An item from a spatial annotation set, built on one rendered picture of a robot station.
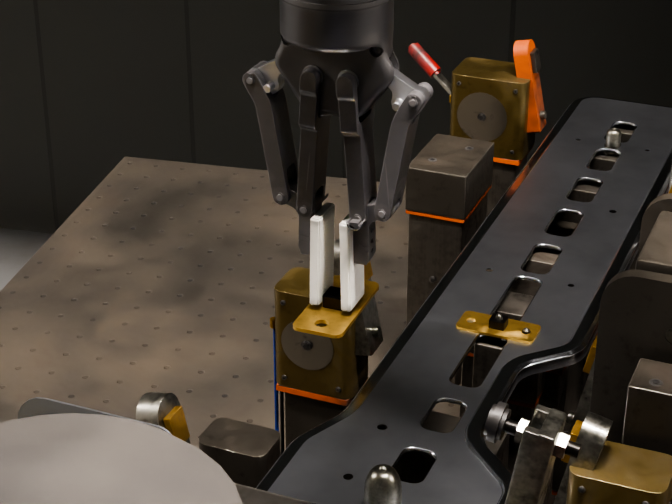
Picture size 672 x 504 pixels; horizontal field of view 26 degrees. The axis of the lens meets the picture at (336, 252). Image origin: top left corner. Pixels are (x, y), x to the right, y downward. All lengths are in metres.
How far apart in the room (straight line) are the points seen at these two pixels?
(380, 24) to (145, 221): 1.54
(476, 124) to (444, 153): 0.21
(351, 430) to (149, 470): 1.10
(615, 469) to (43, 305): 1.20
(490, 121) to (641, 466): 0.92
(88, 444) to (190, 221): 2.17
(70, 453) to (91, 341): 1.84
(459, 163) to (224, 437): 0.60
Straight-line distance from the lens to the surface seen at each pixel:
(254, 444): 1.37
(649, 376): 1.25
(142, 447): 0.28
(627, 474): 1.21
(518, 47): 2.04
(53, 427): 0.29
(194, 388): 1.99
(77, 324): 2.16
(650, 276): 1.25
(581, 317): 1.57
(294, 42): 0.95
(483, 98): 2.05
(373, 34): 0.94
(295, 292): 1.50
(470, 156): 1.86
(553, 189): 1.85
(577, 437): 1.20
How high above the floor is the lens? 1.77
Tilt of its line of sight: 27 degrees down
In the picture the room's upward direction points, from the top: straight up
